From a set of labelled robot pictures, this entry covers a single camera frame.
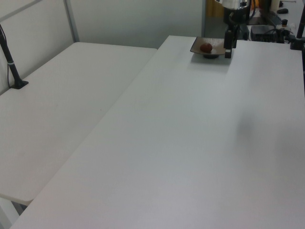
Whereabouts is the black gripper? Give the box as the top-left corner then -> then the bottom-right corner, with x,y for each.
222,7 -> 250,59

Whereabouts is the small round reddish-brown food item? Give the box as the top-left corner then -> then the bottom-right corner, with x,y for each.
199,42 -> 213,54

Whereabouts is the square brown ceramic plate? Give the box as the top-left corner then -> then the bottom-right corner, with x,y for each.
189,36 -> 226,60

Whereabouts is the black electronics box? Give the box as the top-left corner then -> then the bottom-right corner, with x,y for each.
249,24 -> 286,44

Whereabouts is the grey metal column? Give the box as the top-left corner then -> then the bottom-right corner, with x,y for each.
201,0 -> 208,38

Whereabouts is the black keyboard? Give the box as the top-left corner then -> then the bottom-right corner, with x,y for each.
259,10 -> 283,25

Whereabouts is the white side table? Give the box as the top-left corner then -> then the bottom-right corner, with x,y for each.
0,42 -> 158,206

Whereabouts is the black clamp camera stand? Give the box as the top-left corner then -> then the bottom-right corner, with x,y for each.
289,0 -> 305,51

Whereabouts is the grey metal partition post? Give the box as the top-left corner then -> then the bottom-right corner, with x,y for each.
63,0 -> 80,44

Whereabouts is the black camera pole with white band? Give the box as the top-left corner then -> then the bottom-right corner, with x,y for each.
0,23 -> 30,90

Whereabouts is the thin black pole cable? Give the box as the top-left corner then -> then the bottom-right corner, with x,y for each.
0,23 -> 10,89

